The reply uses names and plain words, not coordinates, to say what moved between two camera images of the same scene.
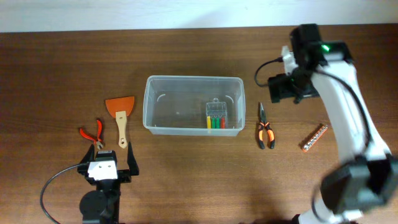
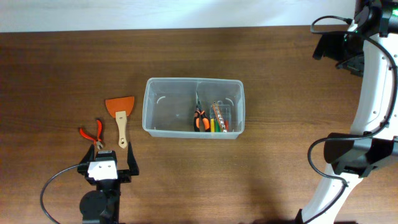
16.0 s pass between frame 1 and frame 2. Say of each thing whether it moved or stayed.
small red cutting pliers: stayed
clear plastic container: stayed
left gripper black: stayed
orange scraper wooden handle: stayed
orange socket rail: moved
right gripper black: moved
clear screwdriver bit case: moved
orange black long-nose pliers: moved
